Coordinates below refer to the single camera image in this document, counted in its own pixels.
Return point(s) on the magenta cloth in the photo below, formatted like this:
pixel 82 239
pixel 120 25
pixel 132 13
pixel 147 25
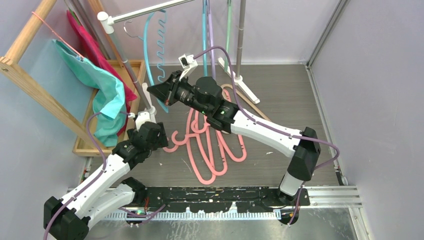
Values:
pixel 93 53

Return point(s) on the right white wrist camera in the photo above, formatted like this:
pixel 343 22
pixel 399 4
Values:
pixel 188 64

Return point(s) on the light blue wire hanger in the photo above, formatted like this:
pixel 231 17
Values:
pixel 204 38

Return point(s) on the white metal clothes rack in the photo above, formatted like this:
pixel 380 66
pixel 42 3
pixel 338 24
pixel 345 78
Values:
pixel 108 21

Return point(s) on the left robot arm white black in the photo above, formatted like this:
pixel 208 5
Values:
pixel 73 215

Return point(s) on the teal cloth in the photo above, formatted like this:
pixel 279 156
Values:
pixel 109 101

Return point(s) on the green wire hanger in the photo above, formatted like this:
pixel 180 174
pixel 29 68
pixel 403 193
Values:
pixel 228 25

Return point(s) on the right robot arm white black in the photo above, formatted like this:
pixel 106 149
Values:
pixel 300 146

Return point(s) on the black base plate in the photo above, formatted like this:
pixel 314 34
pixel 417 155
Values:
pixel 247 199

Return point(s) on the aluminium rail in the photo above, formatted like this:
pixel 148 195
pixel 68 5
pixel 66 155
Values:
pixel 328 197

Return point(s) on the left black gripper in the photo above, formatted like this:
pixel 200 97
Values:
pixel 161 141

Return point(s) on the wooden frame rack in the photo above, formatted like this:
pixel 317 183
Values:
pixel 9 64

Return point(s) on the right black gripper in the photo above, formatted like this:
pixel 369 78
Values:
pixel 167 91

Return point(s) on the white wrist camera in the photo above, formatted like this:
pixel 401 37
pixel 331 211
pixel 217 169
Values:
pixel 188 64
pixel 140 118

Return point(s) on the beige plastic hanger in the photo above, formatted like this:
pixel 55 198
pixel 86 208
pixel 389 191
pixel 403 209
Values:
pixel 227 95

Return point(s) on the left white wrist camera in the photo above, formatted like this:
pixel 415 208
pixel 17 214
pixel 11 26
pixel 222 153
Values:
pixel 140 118

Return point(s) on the purple wire hanger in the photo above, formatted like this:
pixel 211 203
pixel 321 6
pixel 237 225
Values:
pixel 209 23

